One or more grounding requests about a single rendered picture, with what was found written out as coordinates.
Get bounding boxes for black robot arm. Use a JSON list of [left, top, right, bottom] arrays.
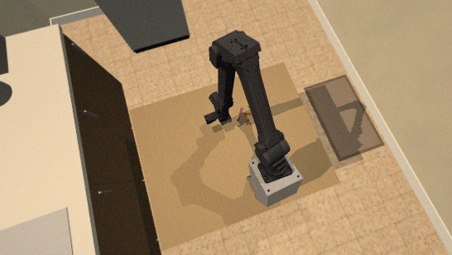
[[204, 30, 293, 183]]

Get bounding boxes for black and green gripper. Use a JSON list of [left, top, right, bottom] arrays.
[[221, 113, 232, 125]]

